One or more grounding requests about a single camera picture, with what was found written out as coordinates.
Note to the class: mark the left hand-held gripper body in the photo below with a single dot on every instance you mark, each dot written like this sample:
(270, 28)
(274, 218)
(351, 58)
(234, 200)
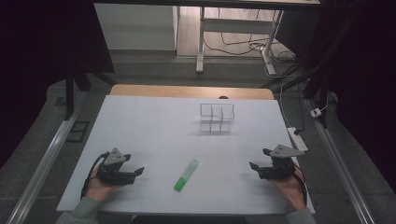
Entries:
(115, 174)

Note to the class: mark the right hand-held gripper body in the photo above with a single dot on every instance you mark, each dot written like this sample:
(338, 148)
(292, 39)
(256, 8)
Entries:
(278, 169)

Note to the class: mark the green highlighter pen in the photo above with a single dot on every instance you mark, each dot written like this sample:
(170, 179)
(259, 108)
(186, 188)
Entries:
(186, 175)

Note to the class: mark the clear acrylic organizer box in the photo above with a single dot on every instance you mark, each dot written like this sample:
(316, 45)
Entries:
(217, 117)

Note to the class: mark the person's right hand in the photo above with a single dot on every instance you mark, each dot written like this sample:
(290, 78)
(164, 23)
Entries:
(289, 190)

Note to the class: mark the person's left hand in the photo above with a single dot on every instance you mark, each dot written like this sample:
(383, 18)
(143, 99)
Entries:
(97, 189)

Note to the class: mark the white power strip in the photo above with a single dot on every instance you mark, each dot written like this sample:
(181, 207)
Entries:
(297, 139)

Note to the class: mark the white table cover sheet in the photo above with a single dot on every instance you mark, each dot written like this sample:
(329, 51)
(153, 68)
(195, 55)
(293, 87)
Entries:
(174, 133)

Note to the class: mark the small white adapter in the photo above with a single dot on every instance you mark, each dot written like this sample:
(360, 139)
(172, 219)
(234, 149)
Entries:
(316, 112)

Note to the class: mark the black stand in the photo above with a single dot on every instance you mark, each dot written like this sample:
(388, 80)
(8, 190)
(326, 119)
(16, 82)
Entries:
(70, 90)
(320, 84)

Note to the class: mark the black curtain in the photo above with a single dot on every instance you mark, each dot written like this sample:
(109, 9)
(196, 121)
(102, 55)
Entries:
(364, 77)
(40, 62)

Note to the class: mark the black rectangular floor frame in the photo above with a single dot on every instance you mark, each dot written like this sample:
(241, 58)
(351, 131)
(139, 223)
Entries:
(77, 131)

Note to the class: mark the aluminium rail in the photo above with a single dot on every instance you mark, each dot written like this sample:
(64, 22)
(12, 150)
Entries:
(339, 161)
(43, 168)

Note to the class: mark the white desk frame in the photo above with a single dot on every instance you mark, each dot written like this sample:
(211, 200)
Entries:
(236, 26)

